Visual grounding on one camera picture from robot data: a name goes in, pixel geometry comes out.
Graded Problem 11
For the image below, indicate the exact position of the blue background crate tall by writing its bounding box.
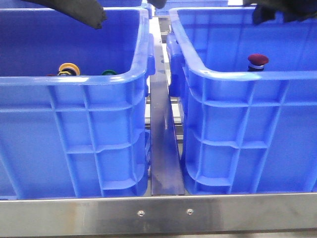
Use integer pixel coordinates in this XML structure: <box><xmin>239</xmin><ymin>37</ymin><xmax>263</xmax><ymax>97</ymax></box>
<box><xmin>155</xmin><ymin>0</ymin><xmax>228</xmax><ymax>16</ymax></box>

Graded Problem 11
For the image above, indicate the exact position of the steel shelf rail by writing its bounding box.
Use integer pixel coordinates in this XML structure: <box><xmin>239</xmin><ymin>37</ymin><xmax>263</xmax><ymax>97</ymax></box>
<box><xmin>0</xmin><ymin>193</ymin><xmax>317</xmax><ymax>237</ymax></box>

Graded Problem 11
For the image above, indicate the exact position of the green push button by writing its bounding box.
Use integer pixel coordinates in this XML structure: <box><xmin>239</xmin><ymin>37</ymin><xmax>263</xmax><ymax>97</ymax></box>
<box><xmin>102</xmin><ymin>69</ymin><xmax>117</xmax><ymax>75</ymax></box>

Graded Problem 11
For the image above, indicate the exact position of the blue target crate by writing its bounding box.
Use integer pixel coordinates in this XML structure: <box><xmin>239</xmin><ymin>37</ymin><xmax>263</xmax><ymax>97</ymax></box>
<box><xmin>167</xmin><ymin>7</ymin><xmax>317</xmax><ymax>194</ymax></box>

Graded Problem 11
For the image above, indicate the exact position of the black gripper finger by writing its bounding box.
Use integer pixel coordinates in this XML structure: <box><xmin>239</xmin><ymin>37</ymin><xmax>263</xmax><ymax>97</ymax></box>
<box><xmin>27</xmin><ymin>0</ymin><xmax>106</xmax><ymax>29</ymax></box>
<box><xmin>252</xmin><ymin>4</ymin><xmax>276</xmax><ymax>25</ymax></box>
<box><xmin>148</xmin><ymin>0</ymin><xmax>166</xmax><ymax>9</ymax></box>
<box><xmin>244</xmin><ymin>0</ymin><xmax>317</xmax><ymax>22</ymax></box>

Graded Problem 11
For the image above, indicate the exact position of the metal divider bar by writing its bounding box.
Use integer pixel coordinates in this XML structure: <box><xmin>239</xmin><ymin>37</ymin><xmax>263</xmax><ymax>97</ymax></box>
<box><xmin>150</xmin><ymin>17</ymin><xmax>185</xmax><ymax>196</ymax></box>

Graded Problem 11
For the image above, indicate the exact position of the yellow push button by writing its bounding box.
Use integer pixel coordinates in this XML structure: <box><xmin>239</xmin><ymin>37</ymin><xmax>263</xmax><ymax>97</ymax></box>
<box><xmin>58</xmin><ymin>62</ymin><xmax>81</xmax><ymax>76</ymax></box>

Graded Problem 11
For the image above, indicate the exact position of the blue source crate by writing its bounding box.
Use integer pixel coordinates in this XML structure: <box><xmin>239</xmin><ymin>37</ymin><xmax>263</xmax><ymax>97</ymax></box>
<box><xmin>0</xmin><ymin>7</ymin><xmax>155</xmax><ymax>200</ymax></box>

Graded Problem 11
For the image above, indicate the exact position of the red mushroom push button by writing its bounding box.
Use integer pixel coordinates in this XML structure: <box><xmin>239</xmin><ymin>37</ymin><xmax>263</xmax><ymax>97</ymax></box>
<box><xmin>248</xmin><ymin>54</ymin><xmax>269</xmax><ymax>71</ymax></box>

